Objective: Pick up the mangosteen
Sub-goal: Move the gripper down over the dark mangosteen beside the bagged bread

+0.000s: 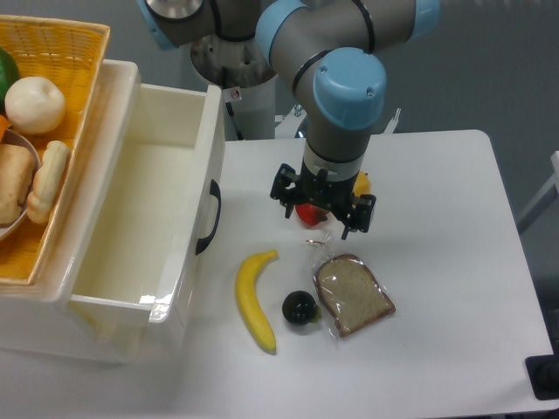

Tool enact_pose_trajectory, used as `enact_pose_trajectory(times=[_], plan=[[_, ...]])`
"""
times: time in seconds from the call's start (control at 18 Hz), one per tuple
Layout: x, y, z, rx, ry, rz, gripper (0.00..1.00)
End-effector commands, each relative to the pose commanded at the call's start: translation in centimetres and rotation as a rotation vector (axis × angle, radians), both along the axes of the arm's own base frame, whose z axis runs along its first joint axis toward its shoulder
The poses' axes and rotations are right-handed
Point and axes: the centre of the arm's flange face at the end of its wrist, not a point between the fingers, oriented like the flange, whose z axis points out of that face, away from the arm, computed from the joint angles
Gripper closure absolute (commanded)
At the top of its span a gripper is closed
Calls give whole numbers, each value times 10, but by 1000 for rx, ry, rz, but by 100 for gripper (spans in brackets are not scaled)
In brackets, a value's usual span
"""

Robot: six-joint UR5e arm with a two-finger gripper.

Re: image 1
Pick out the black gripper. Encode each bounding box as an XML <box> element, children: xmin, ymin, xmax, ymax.
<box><xmin>270</xmin><ymin>163</ymin><xmax>376</xmax><ymax>240</ymax></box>

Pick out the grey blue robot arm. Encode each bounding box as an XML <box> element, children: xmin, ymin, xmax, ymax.
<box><xmin>138</xmin><ymin>1</ymin><xmax>440</xmax><ymax>233</ymax></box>

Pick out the dark purple mangosteen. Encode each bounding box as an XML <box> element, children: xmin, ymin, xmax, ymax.
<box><xmin>282</xmin><ymin>290</ymin><xmax>321</xmax><ymax>326</ymax></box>

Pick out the red bell pepper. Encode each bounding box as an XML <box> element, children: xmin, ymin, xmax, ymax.
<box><xmin>295</xmin><ymin>203</ymin><xmax>328</xmax><ymax>227</ymax></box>

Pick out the yellow bell pepper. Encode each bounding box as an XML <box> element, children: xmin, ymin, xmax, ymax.
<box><xmin>353</xmin><ymin>171</ymin><xmax>371</xmax><ymax>196</ymax></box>

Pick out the bagged bread slice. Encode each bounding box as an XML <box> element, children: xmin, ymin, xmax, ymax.
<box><xmin>306</xmin><ymin>234</ymin><xmax>397</xmax><ymax>340</ymax></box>

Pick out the yellow banana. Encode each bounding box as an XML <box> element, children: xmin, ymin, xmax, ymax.
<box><xmin>235</xmin><ymin>250</ymin><xmax>279</xmax><ymax>354</ymax></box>

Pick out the white open drawer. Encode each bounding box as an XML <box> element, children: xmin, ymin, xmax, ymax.
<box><xmin>71</xmin><ymin>85</ymin><xmax>224</xmax><ymax>327</ymax></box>

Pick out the black device at edge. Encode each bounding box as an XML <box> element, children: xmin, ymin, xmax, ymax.
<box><xmin>525</xmin><ymin>354</ymin><xmax>558</xmax><ymax>401</ymax></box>

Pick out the yellow wicker basket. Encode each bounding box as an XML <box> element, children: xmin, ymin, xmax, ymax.
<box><xmin>1</xmin><ymin>15</ymin><xmax>110</xmax><ymax>286</ymax></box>

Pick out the white drawer cabinet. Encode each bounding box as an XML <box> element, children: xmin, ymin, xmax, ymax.
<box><xmin>0</xmin><ymin>58</ymin><xmax>226</xmax><ymax>366</ymax></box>

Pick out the beige bread roll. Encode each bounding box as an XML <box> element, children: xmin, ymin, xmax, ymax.
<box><xmin>0</xmin><ymin>144</ymin><xmax>36</xmax><ymax>226</ymax></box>

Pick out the white round fruit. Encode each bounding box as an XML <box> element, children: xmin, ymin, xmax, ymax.
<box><xmin>4</xmin><ymin>76</ymin><xmax>66</xmax><ymax>134</ymax></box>

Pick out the grey bowl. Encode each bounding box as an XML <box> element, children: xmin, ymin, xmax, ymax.
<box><xmin>1</xmin><ymin>129</ymin><xmax>40</xmax><ymax>241</ymax></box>

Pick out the orange item in basket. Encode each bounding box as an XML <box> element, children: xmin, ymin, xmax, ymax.
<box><xmin>0</xmin><ymin>114</ymin><xmax>11</xmax><ymax>141</ymax></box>

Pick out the green pepper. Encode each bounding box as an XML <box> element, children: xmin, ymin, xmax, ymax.
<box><xmin>0</xmin><ymin>49</ymin><xmax>20</xmax><ymax>113</ymax></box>

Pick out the black drawer handle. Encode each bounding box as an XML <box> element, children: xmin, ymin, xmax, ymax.
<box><xmin>195</xmin><ymin>179</ymin><xmax>222</xmax><ymax>256</ymax></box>

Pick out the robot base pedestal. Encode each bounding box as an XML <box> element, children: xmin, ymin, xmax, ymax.
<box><xmin>190</xmin><ymin>35</ymin><xmax>277</xmax><ymax>141</ymax></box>

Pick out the white frame at right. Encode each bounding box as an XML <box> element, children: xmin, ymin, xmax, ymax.
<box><xmin>516</xmin><ymin>151</ymin><xmax>558</xmax><ymax>235</ymax></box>

